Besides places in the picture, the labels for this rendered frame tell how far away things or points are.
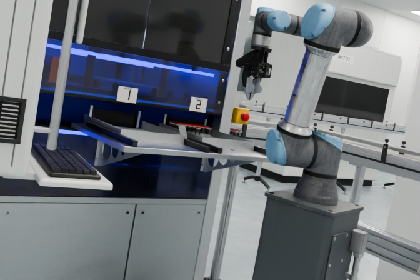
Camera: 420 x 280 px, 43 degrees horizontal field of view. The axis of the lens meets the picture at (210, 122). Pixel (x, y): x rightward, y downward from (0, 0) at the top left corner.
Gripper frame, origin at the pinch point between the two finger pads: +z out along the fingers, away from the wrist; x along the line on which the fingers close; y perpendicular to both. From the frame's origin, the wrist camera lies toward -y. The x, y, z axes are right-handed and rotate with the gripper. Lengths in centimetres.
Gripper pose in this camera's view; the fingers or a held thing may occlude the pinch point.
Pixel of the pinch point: (248, 96)
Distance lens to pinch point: 215.2
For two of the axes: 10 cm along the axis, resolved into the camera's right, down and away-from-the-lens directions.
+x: 8.1, 0.9, 5.9
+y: 5.7, 1.5, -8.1
